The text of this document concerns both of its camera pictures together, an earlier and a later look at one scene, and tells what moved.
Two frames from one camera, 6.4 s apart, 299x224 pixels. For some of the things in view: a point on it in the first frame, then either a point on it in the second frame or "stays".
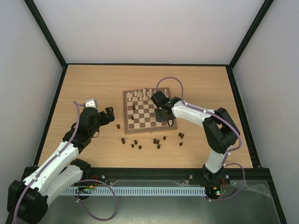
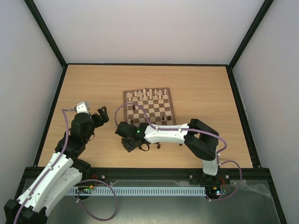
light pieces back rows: [144, 95] stays
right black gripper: [161, 115] → [128, 141]
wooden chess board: [140, 111] stays
